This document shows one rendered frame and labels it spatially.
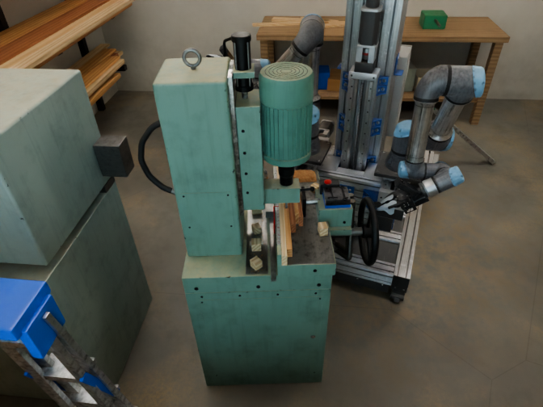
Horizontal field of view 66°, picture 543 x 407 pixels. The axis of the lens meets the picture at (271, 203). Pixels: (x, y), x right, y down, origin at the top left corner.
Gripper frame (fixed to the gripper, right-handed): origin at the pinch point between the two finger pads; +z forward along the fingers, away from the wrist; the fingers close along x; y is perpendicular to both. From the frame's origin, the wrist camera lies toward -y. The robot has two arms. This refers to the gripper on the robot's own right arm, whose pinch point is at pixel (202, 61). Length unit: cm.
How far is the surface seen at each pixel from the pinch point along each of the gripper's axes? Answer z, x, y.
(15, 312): 9, -153, -13
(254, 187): -41, -91, 1
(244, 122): -39, -87, -25
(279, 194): -49, -87, 8
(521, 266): -194, -27, 121
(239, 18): 27, 234, 74
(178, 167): -17, -96, -12
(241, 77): -38, -82, -38
